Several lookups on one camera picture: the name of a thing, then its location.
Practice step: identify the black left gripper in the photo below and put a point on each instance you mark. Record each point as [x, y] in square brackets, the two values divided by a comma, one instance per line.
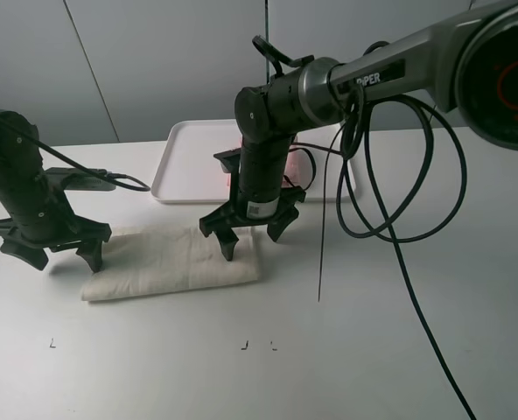
[30, 230]

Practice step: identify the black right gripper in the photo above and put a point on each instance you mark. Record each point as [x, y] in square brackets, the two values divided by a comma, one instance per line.
[240, 212]

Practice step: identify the pink towel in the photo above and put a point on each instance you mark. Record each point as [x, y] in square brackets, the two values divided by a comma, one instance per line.
[292, 171]

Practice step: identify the cream white towel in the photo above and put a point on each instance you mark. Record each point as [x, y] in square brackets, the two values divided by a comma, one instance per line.
[157, 260]

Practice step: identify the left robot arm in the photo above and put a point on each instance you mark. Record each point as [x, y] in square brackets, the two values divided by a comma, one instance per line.
[23, 181]

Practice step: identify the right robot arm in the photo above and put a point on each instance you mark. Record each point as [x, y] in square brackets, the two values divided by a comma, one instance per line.
[468, 62]

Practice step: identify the white rectangular plastic tray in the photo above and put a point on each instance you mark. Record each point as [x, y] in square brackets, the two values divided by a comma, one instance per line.
[188, 173]

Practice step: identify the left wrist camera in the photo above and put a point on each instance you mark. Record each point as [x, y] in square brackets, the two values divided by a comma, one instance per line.
[71, 179]

